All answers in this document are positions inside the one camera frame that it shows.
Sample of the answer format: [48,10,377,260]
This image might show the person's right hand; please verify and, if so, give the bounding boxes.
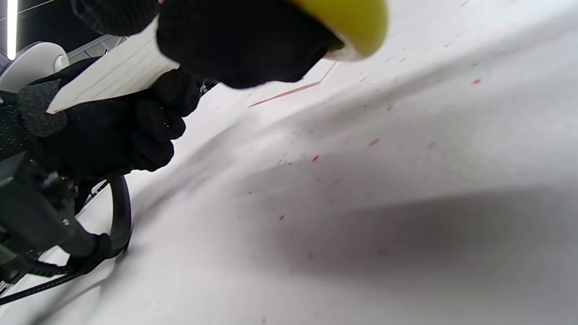
[71,0,345,89]

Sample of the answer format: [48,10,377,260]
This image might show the person's left hand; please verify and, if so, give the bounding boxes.
[18,58,202,182]

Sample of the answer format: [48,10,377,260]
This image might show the white lined paper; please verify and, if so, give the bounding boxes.
[47,18,181,113]

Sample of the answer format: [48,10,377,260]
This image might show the red and yellow scissors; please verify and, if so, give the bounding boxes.
[289,0,389,62]

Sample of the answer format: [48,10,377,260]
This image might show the grey and white left controller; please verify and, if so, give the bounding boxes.
[0,42,70,93]

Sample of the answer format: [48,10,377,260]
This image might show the ceiling light strip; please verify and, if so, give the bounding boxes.
[6,0,19,60]

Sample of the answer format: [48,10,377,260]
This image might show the black left wrist strap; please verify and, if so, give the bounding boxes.
[0,90,31,159]

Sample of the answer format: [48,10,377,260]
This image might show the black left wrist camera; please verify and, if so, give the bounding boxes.
[0,151,113,274]

